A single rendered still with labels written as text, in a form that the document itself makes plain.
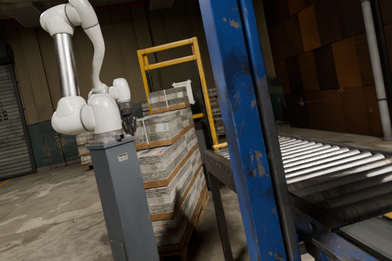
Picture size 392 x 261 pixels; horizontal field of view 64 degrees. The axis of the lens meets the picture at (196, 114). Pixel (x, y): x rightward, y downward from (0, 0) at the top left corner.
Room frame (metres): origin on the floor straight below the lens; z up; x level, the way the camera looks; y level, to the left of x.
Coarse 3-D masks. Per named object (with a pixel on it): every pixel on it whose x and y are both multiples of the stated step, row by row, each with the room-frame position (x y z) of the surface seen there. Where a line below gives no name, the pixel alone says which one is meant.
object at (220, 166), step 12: (204, 156) 1.96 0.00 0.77; (216, 156) 1.73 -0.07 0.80; (216, 168) 1.69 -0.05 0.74; (228, 168) 1.44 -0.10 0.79; (228, 180) 1.49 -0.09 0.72; (300, 204) 0.84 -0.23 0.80; (312, 204) 0.83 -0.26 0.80; (300, 216) 0.81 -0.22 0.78; (312, 216) 0.76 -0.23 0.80; (324, 216) 0.74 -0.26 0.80; (336, 216) 0.73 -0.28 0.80; (300, 228) 0.82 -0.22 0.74; (312, 228) 0.75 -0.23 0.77; (324, 228) 0.70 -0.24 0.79; (336, 228) 0.68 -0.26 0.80; (312, 252) 0.78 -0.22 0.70
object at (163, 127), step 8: (152, 120) 2.37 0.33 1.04; (160, 120) 2.36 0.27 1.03; (168, 120) 2.37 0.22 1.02; (176, 120) 2.61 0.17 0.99; (152, 128) 2.37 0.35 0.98; (160, 128) 2.36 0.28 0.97; (168, 128) 2.34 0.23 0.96; (176, 128) 2.58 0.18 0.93; (152, 136) 2.37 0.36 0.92; (160, 136) 2.36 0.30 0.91; (168, 136) 2.35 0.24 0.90; (168, 144) 2.35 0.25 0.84
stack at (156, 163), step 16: (176, 144) 2.53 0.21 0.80; (192, 144) 3.20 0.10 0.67; (144, 160) 2.09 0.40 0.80; (160, 160) 2.07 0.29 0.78; (176, 160) 2.43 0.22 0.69; (192, 160) 3.05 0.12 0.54; (144, 176) 2.09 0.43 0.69; (160, 176) 2.08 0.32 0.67; (176, 176) 2.32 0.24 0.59; (192, 176) 2.89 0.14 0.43; (160, 192) 2.08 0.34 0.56; (176, 192) 2.22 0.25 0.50; (192, 192) 2.76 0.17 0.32; (160, 208) 2.09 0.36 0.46; (192, 208) 2.63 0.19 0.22; (160, 224) 2.09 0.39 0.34; (176, 224) 2.10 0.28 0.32; (192, 224) 2.53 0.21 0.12; (160, 240) 2.10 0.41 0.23; (176, 240) 2.08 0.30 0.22; (192, 240) 2.46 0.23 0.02; (160, 256) 2.10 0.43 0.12
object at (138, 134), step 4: (136, 120) 2.49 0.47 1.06; (124, 124) 2.41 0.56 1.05; (132, 124) 2.40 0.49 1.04; (136, 124) 2.40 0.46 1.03; (140, 124) 2.39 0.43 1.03; (136, 128) 2.39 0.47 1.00; (140, 128) 2.39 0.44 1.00; (124, 132) 2.42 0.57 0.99; (136, 132) 2.40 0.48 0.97; (140, 132) 2.39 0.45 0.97; (136, 136) 2.39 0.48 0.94; (140, 136) 2.39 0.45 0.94; (136, 140) 2.39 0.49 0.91; (140, 140) 2.39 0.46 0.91
